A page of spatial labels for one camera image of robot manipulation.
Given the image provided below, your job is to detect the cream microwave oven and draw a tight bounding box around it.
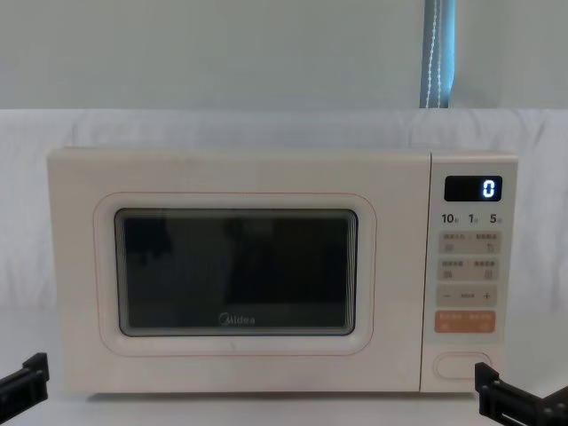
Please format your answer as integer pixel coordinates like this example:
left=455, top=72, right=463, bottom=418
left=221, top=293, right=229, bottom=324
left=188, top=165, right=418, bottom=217
left=46, top=147, right=520, bottom=397

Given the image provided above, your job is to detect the white curtain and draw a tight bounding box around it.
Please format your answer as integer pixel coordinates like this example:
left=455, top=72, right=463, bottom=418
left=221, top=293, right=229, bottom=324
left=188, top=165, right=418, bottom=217
left=453, top=0, right=568, bottom=110
left=0, top=0, right=428, bottom=111

